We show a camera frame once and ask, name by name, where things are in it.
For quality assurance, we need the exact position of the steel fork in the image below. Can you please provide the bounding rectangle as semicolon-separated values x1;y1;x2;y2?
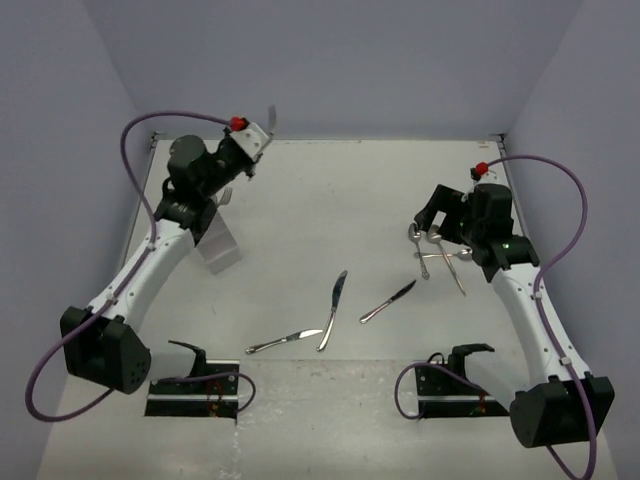
256;105;277;161
215;187;233;207

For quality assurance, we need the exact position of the clear plastic utensil container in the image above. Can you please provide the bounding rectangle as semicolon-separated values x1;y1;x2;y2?
196;209;242;275

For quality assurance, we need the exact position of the right corner metal bracket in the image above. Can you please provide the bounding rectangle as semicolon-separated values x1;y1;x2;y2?
490;133;506;151

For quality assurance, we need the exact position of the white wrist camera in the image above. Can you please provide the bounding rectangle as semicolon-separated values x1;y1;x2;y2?
230;122;270;160
462;170;505;203

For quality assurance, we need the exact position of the steel knife centre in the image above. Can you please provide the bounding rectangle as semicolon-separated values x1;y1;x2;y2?
316;270;348;353

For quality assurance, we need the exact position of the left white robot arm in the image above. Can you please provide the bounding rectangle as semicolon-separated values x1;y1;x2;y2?
60;124;271;394

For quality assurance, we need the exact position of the crosswise steel spoon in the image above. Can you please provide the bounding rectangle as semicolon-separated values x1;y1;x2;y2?
421;249;472;261

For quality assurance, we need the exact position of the steel knife right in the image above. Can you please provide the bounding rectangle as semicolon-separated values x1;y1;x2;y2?
359;280;416;324

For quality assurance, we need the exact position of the large steel spoon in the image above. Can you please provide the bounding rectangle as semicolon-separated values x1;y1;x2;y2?
427;230;467;296

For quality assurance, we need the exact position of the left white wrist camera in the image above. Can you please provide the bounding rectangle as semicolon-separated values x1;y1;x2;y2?
230;122;270;160

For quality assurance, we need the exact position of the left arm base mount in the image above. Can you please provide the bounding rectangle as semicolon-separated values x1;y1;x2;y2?
144;340;257;420

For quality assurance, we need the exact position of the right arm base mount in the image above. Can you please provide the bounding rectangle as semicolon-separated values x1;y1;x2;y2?
393;343;508;421

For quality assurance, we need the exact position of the corner metal bracket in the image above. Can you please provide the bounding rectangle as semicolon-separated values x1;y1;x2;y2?
149;131;166;150
490;133;506;151

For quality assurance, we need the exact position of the steel knife lower left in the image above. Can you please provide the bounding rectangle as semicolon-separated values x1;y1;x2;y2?
245;329;322;355

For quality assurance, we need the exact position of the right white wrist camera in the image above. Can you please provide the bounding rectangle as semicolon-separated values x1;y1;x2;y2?
462;170;505;203

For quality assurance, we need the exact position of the left corner metal bracket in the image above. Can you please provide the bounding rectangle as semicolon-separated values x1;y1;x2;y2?
149;131;166;150

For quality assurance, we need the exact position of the steel knife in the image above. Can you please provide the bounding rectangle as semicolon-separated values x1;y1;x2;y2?
359;280;416;324
245;329;322;355
316;270;348;353

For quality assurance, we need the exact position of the small ornate steel spoon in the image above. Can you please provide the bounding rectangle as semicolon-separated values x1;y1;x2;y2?
408;223;430;280

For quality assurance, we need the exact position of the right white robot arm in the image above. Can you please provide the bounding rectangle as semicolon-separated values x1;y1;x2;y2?
414;183;615;448

